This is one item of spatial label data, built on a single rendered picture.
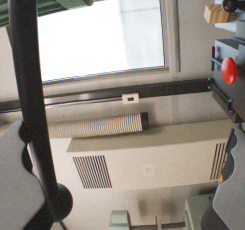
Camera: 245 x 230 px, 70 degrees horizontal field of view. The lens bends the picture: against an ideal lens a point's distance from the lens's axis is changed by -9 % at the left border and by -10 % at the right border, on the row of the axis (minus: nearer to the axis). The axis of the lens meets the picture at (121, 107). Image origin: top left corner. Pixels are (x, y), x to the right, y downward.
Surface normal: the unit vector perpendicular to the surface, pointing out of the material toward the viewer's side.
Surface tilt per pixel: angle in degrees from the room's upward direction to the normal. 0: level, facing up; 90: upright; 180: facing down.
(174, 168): 90
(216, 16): 90
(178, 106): 90
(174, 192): 90
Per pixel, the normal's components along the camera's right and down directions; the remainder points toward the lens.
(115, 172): -0.05, 0.47
